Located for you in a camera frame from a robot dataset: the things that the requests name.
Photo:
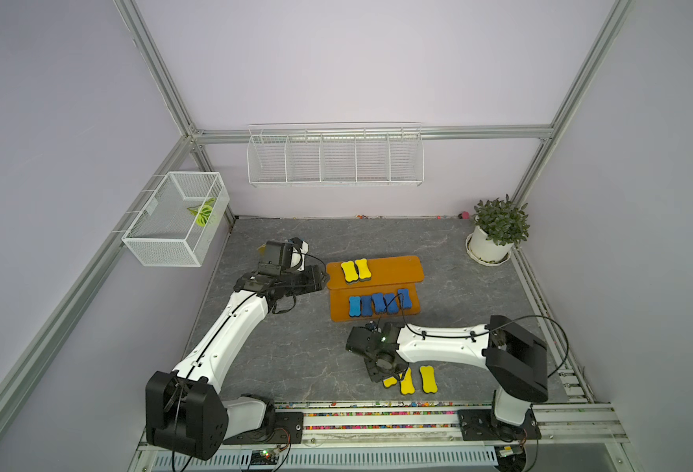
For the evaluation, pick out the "white vent grille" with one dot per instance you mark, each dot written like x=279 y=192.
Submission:
x=376 y=459

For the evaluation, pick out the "white wire wall shelf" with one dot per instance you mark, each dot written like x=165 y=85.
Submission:
x=336 y=156

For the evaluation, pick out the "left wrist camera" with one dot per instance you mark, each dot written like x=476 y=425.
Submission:
x=281 y=257

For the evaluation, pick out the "potted green plant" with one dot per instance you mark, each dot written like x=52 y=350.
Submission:
x=500 y=225

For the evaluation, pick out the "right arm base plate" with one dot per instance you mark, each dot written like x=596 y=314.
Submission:
x=478 y=425

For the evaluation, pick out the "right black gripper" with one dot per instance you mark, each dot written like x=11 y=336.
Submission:
x=374 y=375

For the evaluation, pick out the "green object in basket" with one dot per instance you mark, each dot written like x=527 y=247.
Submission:
x=203 y=213

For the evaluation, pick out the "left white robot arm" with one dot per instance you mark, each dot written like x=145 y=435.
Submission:
x=184 y=411

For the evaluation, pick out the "orange wooden two-tier shelf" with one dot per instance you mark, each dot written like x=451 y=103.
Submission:
x=388 y=276

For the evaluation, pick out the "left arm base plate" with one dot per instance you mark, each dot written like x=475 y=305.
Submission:
x=283 y=428

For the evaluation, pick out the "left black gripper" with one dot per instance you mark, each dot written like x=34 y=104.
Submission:
x=313 y=279

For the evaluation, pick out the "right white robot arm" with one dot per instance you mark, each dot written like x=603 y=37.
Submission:
x=516 y=358

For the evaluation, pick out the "aluminium mounting rail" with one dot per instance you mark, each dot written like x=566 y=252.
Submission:
x=436 y=422

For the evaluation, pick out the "white mesh basket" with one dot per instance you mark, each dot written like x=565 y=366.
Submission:
x=164 y=233

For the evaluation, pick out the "blue eraser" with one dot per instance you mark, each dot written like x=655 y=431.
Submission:
x=379 y=303
x=392 y=304
x=354 y=310
x=366 y=306
x=404 y=299

